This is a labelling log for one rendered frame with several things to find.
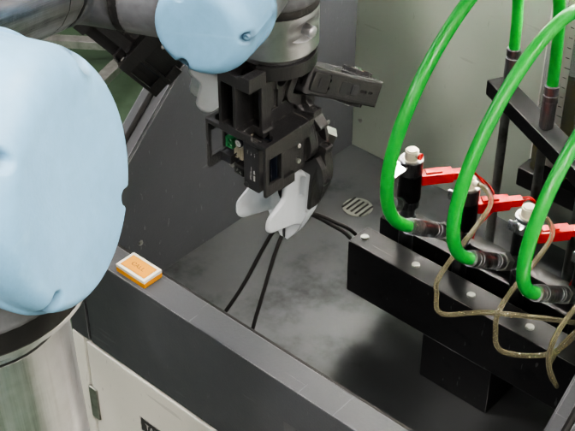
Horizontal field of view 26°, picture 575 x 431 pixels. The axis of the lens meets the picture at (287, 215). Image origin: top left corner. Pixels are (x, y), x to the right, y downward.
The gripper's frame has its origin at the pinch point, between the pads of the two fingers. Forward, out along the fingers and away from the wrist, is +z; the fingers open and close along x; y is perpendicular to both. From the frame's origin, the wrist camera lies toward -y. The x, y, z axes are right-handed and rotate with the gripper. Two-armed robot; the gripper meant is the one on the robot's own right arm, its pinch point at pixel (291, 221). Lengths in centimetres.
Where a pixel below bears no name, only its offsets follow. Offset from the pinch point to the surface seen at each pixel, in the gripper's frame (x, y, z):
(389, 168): 1.7, -12.9, 0.1
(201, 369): -16.5, -2.6, 33.0
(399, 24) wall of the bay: -30, -57, 14
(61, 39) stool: -199, -123, 112
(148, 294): -25.3, -2.9, 26.4
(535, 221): 17.4, -14.8, -0.5
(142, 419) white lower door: -29, -3, 50
